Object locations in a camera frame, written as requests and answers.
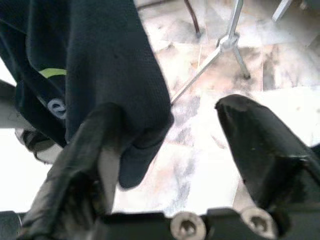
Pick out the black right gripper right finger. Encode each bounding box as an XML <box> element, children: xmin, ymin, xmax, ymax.
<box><xmin>215</xmin><ymin>94</ymin><xmax>320</xmax><ymax>211</ymax></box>

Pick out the black printed T-shirt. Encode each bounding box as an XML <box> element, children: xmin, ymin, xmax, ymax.
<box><xmin>0</xmin><ymin>0</ymin><xmax>175</xmax><ymax>190</ymax></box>

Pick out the silver metal clothes rack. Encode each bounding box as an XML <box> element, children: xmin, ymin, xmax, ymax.
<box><xmin>171</xmin><ymin>0</ymin><xmax>308</xmax><ymax>104</ymax></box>

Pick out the marble-pattern folding table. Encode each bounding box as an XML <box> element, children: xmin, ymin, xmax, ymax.
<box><xmin>136</xmin><ymin>0</ymin><xmax>202</xmax><ymax>38</ymax></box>

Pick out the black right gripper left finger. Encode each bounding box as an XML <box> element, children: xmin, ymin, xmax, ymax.
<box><xmin>21</xmin><ymin>102</ymin><xmax>126</xmax><ymax>236</ymax></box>

